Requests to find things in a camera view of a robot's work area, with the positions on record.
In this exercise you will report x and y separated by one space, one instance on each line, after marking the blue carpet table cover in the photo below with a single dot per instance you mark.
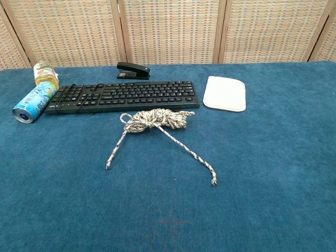
168 210

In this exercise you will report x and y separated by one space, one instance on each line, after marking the black computer keyboard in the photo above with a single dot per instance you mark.
147 94

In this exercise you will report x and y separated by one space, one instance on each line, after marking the yellow tea plastic bottle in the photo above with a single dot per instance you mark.
44 73

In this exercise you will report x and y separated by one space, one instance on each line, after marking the black stapler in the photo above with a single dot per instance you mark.
131 67

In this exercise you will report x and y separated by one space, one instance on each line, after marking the woven folding screen panel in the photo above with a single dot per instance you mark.
8 52
328 44
170 31
273 31
71 31

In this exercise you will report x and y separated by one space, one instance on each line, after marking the blue drink can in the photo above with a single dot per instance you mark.
34 102

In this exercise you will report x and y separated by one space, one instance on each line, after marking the white rectangular pouch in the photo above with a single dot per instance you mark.
224 94

